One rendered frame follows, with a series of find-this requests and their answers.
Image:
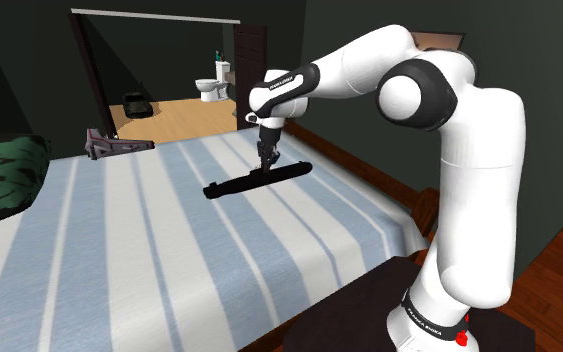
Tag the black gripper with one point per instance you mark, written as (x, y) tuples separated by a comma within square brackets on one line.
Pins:
[(267, 142)]

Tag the black toy submarine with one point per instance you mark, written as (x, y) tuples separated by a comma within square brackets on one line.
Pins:
[(256, 181)]

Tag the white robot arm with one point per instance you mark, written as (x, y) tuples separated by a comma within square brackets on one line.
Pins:
[(481, 161)]

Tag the white toilet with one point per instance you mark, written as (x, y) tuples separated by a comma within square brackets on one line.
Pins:
[(212, 85)]

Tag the dark wooden door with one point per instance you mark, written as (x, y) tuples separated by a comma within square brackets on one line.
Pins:
[(249, 63)]

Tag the black toy car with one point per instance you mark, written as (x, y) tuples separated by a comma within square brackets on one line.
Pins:
[(137, 105)]

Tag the grey red toy plane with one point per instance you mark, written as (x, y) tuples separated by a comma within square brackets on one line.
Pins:
[(110, 145)]

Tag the blue white striped bed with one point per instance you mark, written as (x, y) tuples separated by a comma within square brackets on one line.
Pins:
[(139, 244)]

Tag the green black pillow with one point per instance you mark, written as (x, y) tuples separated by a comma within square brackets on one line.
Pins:
[(3, 175)]

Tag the brown wall picture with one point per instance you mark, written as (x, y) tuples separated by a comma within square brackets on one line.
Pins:
[(439, 41)]

